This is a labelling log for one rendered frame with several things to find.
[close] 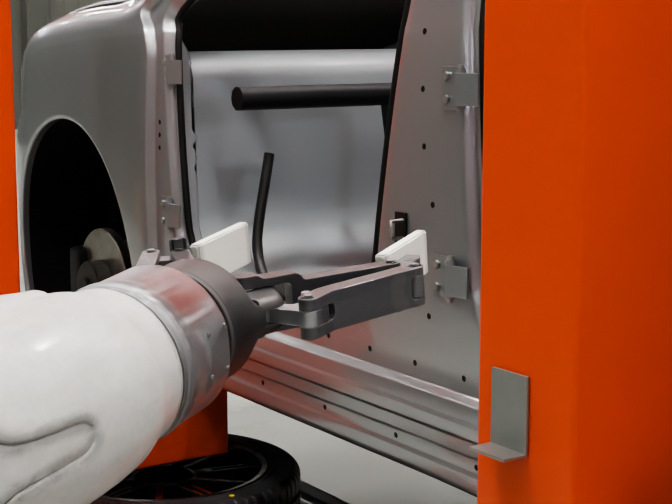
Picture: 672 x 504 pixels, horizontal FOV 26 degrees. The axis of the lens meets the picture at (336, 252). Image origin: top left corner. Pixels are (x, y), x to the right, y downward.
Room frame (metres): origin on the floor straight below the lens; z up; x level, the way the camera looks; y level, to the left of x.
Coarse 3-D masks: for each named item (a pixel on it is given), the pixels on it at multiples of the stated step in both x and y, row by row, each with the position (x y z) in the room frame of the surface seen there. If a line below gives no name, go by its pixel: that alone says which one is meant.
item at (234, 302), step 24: (168, 264) 0.83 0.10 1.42; (192, 264) 0.82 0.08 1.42; (216, 264) 0.83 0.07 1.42; (216, 288) 0.80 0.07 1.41; (240, 288) 0.82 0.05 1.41; (264, 288) 0.86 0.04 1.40; (240, 312) 0.81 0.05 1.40; (264, 312) 0.83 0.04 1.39; (240, 336) 0.80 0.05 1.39; (240, 360) 0.81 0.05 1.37
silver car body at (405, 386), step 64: (128, 0) 3.78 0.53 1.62; (192, 0) 3.40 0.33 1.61; (256, 0) 4.34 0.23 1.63; (320, 0) 4.45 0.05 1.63; (384, 0) 4.56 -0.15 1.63; (448, 0) 2.56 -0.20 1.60; (64, 64) 3.85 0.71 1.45; (128, 64) 3.53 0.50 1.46; (192, 64) 3.51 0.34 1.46; (256, 64) 3.60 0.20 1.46; (320, 64) 3.70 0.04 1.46; (384, 64) 3.81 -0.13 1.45; (448, 64) 2.54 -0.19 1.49; (64, 128) 4.02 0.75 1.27; (128, 128) 3.52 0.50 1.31; (192, 128) 3.81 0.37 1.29; (256, 128) 3.58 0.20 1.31; (320, 128) 3.68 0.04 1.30; (384, 128) 3.64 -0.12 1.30; (448, 128) 2.53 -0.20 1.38; (64, 192) 4.22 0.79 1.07; (128, 192) 3.52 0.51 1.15; (192, 192) 3.44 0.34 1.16; (256, 192) 3.57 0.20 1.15; (320, 192) 3.67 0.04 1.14; (384, 192) 2.68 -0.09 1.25; (448, 192) 2.52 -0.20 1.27; (64, 256) 4.27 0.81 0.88; (128, 256) 3.81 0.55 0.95; (256, 256) 3.41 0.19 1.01; (320, 256) 3.59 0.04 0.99; (448, 256) 2.49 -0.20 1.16; (384, 320) 2.68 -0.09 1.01; (448, 320) 2.52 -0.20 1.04; (256, 384) 3.06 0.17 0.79; (320, 384) 2.83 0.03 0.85; (384, 384) 2.65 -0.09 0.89; (448, 384) 2.52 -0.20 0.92; (384, 448) 2.66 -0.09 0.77; (448, 448) 2.49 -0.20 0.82
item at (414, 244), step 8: (416, 232) 0.96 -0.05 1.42; (424, 232) 0.96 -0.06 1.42; (400, 240) 0.94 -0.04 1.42; (408, 240) 0.94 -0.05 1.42; (416, 240) 0.95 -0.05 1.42; (424, 240) 0.96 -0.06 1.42; (392, 248) 0.92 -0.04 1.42; (400, 248) 0.93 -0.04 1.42; (408, 248) 0.94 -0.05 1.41; (416, 248) 0.95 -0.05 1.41; (424, 248) 0.96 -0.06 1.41; (376, 256) 0.91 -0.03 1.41; (384, 256) 0.90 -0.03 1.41; (392, 256) 0.91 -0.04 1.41; (400, 256) 0.93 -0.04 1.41; (424, 256) 0.96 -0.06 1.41; (424, 264) 0.96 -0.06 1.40; (424, 272) 0.96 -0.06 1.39
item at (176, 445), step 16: (224, 400) 3.44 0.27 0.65; (192, 416) 3.39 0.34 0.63; (208, 416) 3.42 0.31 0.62; (224, 416) 3.44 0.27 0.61; (176, 432) 3.37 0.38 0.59; (192, 432) 3.39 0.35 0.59; (208, 432) 3.42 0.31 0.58; (224, 432) 3.44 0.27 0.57; (160, 448) 3.34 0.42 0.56; (176, 448) 3.37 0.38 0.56; (192, 448) 3.39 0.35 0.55; (208, 448) 3.41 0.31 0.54; (224, 448) 3.44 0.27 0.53; (144, 464) 3.32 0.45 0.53; (160, 464) 3.34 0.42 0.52
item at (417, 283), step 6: (402, 258) 0.92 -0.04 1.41; (408, 258) 0.92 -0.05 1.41; (414, 258) 0.92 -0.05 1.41; (402, 264) 0.91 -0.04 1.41; (414, 276) 0.88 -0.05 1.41; (414, 282) 0.88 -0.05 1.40; (420, 282) 0.88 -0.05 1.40; (414, 288) 0.88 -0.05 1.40; (420, 288) 0.88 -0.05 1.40; (414, 294) 0.88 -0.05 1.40; (420, 294) 0.88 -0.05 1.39
